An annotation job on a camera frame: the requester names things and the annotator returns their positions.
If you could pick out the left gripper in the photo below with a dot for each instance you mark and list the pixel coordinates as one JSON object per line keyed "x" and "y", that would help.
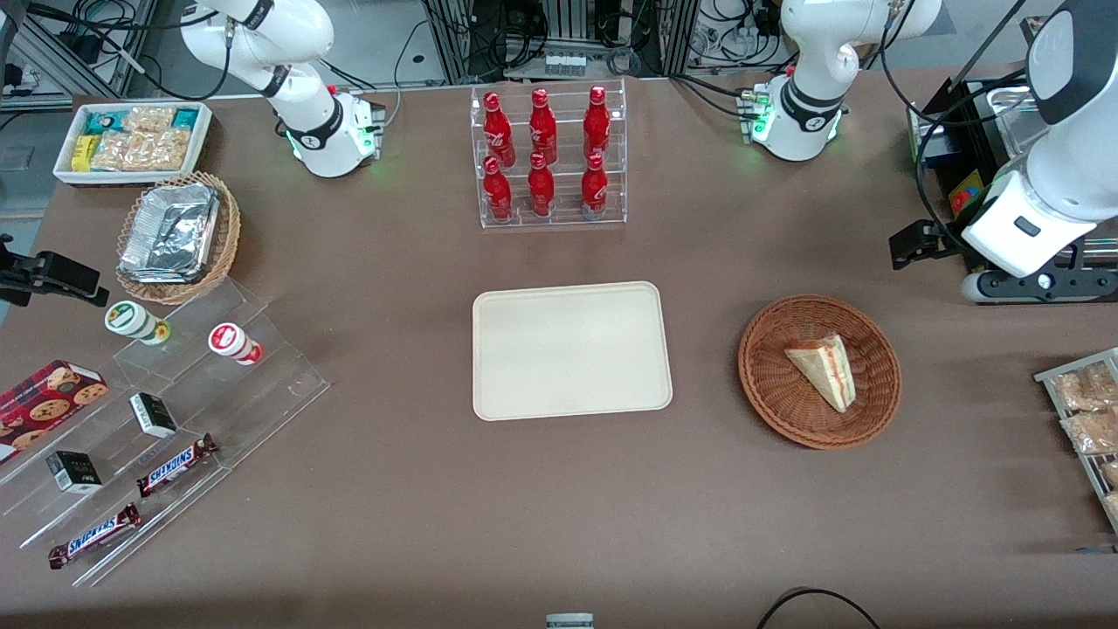
{"x": 940, "y": 240}

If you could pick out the triangular sandwich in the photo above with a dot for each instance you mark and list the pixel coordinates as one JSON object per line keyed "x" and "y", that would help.
{"x": 825, "y": 371}

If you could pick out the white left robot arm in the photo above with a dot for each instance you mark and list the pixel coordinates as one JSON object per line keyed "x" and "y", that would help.
{"x": 817, "y": 79}

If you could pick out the aluminium foil tray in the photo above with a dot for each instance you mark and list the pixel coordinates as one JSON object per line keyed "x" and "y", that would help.
{"x": 170, "y": 231}

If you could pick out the oval light wicker basket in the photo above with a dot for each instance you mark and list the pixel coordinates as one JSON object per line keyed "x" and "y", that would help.
{"x": 229, "y": 231}

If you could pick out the round brown wicker basket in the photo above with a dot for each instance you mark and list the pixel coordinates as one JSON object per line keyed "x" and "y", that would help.
{"x": 777, "y": 384}

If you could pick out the beige plastic tray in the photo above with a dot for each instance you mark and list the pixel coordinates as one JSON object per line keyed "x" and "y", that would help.
{"x": 572, "y": 349}

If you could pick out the red emergency knob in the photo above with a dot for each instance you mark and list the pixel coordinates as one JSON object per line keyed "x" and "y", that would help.
{"x": 965, "y": 197}

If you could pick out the green lid yogurt cup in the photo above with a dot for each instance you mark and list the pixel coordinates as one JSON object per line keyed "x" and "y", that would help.
{"x": 131, "y": 320}

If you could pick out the white rectangular snack bin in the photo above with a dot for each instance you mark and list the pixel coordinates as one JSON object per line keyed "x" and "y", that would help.
{"x": 65, "y": 170}

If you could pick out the yellow snack pack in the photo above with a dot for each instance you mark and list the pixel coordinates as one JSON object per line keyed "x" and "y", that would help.
{"x": 82, "y": 154}

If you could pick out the clear nut snack pack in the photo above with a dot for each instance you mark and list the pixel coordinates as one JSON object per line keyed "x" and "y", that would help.
{"x": 148, "y": 119}
{"x": 118, "y": 152}
{"x": 166, "y": 150}

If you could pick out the red cookie box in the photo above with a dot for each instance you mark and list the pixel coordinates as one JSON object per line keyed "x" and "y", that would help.
{"x": 44, "y": 406}

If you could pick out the black food warmer machine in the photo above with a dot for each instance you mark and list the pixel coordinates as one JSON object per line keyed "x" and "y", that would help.
{"x": 983, "y": 114}

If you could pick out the teal snack pack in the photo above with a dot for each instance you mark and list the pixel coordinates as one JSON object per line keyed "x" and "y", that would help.
{"x": 186, "y": 118}
{"x": 103, "y": 122}

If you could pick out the steel warmer pan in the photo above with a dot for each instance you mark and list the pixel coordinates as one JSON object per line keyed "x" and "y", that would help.
{"x": 1013, "y": 122}

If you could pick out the small black box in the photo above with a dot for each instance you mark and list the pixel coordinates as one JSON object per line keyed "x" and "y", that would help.
{"x": 74, "y": 472}
{"x": 154, "y": 415}

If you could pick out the red lid yogurt cup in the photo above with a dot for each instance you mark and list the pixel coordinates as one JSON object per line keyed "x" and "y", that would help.
{"x": 229, "y": 341}

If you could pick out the Snickers chocolate bar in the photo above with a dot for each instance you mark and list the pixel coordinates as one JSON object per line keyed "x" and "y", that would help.
{"x": 94, "y": 535}
{"x": 175, "y": 466}

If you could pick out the clear acrylic stepped display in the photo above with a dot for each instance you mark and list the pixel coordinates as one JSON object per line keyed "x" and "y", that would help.
{"x": 253, "y": 393}

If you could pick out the clear bagged pastry pack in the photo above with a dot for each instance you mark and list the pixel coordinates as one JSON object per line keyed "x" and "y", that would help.
{"x": 1111, "y": 474}
{"x": 1092, "y": 432}
{"x": 1087, "y": 389}

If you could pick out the red cola bottle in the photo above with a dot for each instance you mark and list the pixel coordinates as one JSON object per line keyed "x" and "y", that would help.
{"x": 596, "y": 124}
{"x": 594, "y": 189}
{"x": 542, "y": 129}
{"x": 541, "y": 190}
{"x": 497, "y": 131}
{"x": 498, "y": 194}

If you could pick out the clear acrylic bottle rack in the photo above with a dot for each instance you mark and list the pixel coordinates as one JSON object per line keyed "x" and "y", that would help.
{"x": 559, "y": 223}

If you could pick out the small grey device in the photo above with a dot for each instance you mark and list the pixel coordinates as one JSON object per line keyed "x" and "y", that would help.
{"x": 569, "y": 622}

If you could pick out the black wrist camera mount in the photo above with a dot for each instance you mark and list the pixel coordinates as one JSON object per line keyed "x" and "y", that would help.
{"x": 1048, "y": 286}

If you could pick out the aluminium frame rack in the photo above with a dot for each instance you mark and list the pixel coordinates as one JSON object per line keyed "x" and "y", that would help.
{"x": 568, "y": 35}

